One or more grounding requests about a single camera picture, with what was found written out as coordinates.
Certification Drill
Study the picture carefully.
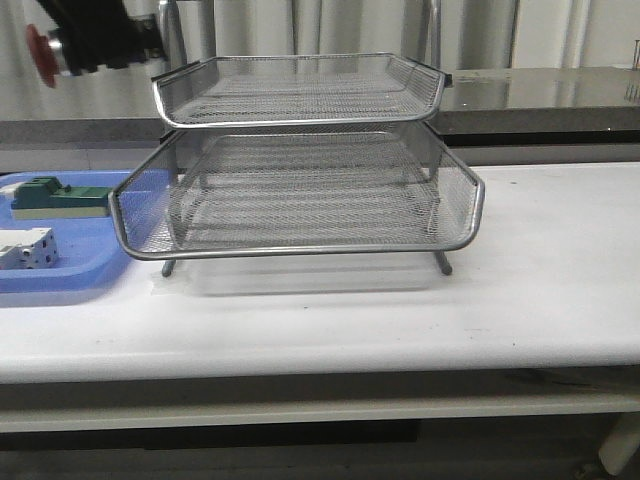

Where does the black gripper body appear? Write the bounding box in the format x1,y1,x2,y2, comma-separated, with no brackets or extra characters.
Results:
39,0,149,70

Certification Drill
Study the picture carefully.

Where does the red emergency stop button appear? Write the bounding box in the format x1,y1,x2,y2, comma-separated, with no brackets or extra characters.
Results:
24,23,166,90

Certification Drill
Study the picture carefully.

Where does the green terminal block module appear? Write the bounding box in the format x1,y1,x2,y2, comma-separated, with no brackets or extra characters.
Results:
11,176,111,220

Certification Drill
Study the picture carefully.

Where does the blue plastic tray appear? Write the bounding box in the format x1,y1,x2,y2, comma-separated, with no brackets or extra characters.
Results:
0,170,171,295

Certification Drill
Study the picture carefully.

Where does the white circuit breaker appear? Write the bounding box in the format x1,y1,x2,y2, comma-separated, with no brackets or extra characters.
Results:
1,227,59,270

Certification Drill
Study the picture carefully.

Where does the dark granite counter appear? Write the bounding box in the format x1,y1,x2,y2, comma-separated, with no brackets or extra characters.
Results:
1,67,639,148

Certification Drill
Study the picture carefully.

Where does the white table leg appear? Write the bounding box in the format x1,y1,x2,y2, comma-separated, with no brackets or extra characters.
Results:
598,412,640,476

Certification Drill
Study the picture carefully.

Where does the silver rack frame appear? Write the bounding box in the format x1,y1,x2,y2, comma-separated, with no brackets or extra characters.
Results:
158,0,454,279

